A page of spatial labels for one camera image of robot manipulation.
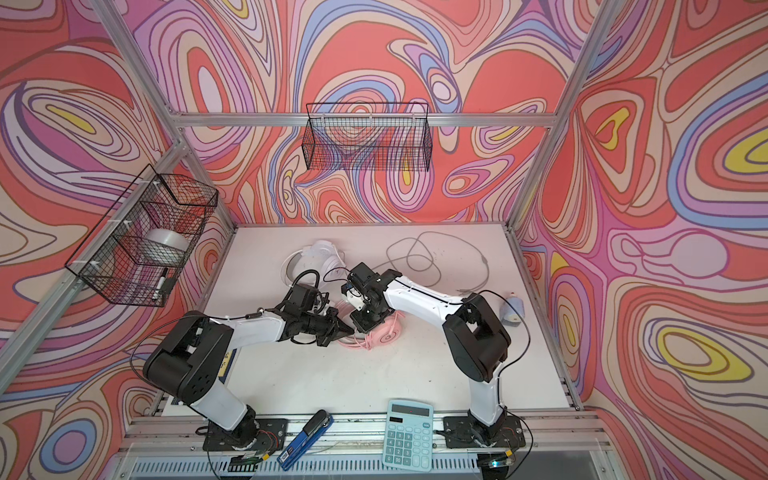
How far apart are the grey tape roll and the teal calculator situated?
662mm

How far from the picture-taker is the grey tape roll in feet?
2.35

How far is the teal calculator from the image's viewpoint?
0.70m

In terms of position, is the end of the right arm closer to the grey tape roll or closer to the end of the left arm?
the end of the left arm

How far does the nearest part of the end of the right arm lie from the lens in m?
0.65

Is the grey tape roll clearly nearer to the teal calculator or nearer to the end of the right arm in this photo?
the end of the right arm

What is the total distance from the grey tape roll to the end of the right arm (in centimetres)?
43

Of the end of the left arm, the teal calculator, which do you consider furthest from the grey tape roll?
the teal calculator

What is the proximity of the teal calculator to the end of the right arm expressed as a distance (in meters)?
0.22

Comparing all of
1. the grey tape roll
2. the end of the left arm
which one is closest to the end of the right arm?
the end of the left arm
